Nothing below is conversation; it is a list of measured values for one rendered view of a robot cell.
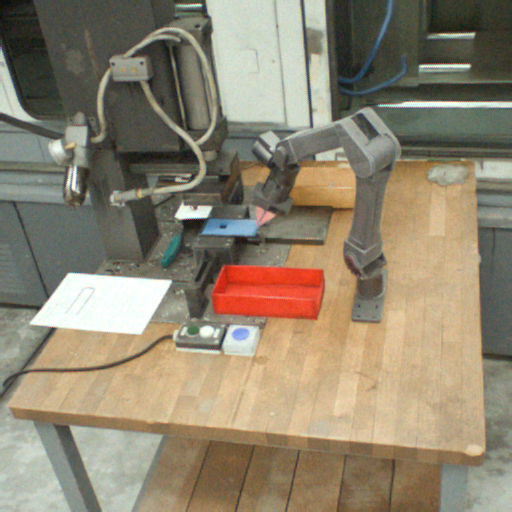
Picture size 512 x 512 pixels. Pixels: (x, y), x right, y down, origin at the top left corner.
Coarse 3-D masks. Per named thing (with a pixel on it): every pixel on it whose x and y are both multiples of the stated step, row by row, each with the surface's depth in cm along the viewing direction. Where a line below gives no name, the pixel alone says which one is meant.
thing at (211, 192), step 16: (144, 160) 182; (160, 160) 181; (176, 160) 178; (192, 160) 179; (208, 160) 175; (224, 160) 174; (192, 176) 178; (208, 176) 174; (224, 176) 176; (192, 192) 171; (208, 192) 170; (224, 192) 172; (192, 208) 176
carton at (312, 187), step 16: (304, 176) 213; (320, 176) 212; (336, 176) 210; (352, 176) 209; (304, 192) 203; (320, 192) 201; (336, 192) 200; (352, 192) 199; (336, 208) 203; (352, 208) 202
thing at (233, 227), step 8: (208, 224) 188; (216, 224) 187; (224, 224) 187; (232, 224) 186; (240, 224) 186; (248, 224) 185; (208, 232) 184; (216, 232) 184; (224, 232) 184; (232, 232) 183; (240, 232) 183; (248, 232) 182
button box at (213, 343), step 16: (176, 336) 162; (192, 336) 160; (208, 336) 160; (224, 336) 162; (144, 352) 162; (208, 352) 160; (48, 368) 161; (64, 368) 160; (80, 368) 159; (96, 368) 159
